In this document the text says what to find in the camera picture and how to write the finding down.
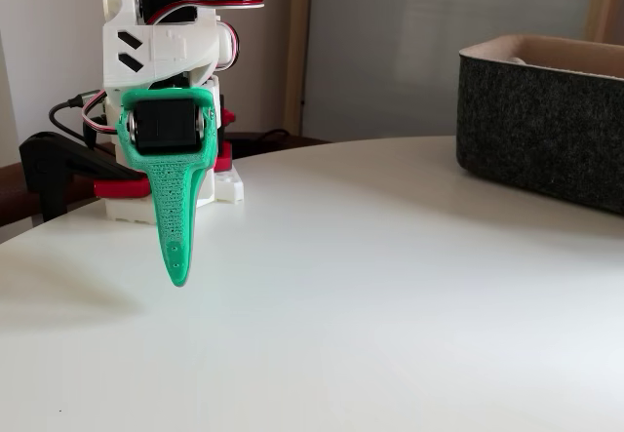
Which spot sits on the green gripper, black servo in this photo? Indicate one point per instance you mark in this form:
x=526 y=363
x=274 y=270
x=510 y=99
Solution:
x=165 y=127

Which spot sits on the dark grey felt basket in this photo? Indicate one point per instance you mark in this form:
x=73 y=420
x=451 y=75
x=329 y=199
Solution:
x=536 y=129

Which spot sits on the small white rounded object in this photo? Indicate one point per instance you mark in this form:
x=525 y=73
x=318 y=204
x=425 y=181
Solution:
x=518 y=60

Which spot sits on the black and red clamp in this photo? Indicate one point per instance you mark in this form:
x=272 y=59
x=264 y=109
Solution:
x=224 y=161
x=53 y=159

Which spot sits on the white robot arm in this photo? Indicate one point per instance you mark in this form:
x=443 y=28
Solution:
x=170 y=47

